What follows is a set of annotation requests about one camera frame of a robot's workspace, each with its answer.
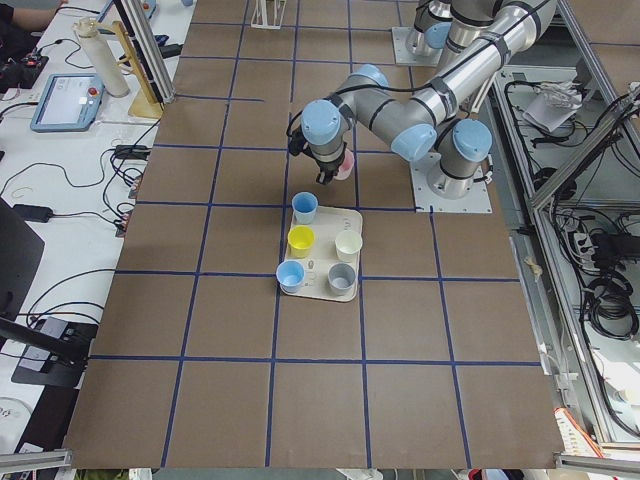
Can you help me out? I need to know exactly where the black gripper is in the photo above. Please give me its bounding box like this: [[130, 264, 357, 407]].
[[305, 144, 347, 185]]

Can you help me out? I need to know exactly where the pink plastic cup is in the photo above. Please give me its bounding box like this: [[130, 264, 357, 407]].
[[335, 148, 355, 181]]

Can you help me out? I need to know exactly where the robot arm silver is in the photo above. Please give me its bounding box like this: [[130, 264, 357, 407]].
[[406, 0, 452, 57], [286, 1, 556, 185]]

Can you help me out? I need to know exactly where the light blue cup rear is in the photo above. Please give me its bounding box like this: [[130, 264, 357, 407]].
[[291, 192, 319, 225]]

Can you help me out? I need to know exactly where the light blue cup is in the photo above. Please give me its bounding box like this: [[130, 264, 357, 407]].
[[291, 192, 319, 225], [276, 260, 305, 294]]

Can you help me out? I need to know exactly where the yellow plastic cup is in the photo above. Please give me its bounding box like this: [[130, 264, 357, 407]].
[[287, 225, 315, 258]]

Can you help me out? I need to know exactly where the cream plastic cup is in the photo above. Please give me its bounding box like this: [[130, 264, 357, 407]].
[[335, 230, 363, 263]]

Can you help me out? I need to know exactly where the grey plastic cup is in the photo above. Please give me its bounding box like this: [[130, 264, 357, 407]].
[[328, 263, 356, 296]]

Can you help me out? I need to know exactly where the light blue cup front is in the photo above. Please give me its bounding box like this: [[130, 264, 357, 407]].
[[276, 260, 305, 294]]

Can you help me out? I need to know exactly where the beige plastic tray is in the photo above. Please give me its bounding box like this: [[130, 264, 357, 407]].
[[284, 206, 363, 302]]

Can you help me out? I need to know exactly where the wooden mug tree stand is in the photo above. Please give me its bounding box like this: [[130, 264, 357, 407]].
[[97, 21, 162, 119]]

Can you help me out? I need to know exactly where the crumpled white paper bag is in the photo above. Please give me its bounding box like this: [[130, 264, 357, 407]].
[[522, 81, 582, 133]]

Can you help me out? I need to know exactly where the white cylindrical bottle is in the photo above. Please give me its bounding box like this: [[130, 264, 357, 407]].
[[73, 17, 130, 98]]

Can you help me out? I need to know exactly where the blue teach pendant tablet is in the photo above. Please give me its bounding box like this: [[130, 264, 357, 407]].
[[30, 74, 104, 133]]

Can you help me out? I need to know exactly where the black power adapter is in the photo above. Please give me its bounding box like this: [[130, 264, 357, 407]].
[[12, 204, 55, 223]]

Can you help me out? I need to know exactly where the black monitor stand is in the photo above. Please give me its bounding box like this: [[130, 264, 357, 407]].
[[1, 202, 97, 388]]

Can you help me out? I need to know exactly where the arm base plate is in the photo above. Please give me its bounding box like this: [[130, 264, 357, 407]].
[[391, 23, 450, 67], [410, 153, 492, 214]]

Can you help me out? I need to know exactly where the white wire cup rack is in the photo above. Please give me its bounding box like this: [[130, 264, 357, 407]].
[[251, 0, 287, 30]]

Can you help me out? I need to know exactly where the aluminium frame post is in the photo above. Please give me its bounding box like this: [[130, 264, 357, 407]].
[[114, 0, 175, 104]]

